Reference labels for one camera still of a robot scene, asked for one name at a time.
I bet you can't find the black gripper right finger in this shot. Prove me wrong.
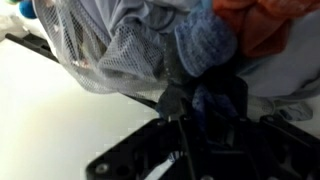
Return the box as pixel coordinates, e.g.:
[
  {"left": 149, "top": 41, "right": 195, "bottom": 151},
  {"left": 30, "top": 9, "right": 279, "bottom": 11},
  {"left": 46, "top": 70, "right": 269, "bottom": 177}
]
[{"left": 229, "top": 75, "right": 320, "bottom": 180}]

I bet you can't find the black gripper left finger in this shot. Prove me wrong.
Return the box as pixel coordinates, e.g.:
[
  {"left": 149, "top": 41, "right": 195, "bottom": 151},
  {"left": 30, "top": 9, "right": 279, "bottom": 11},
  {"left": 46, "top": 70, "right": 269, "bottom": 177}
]
[{"left": 85, "top": 81, "right": 198, "bottom": 180}]

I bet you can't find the grey mesh bag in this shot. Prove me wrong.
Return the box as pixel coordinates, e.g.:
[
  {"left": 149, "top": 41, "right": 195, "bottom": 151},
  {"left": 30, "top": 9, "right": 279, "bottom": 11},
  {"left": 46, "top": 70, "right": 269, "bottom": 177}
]
[{"left": 32, "top": 0, "right": 320, "bottom": 123}]

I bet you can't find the orange and blue sock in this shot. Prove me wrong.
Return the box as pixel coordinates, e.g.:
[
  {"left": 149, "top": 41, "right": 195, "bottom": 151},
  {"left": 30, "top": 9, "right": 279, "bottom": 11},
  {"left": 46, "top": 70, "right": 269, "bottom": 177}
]
[{"left": 173, "top": 0, "right": 320, "bottom": 133}]

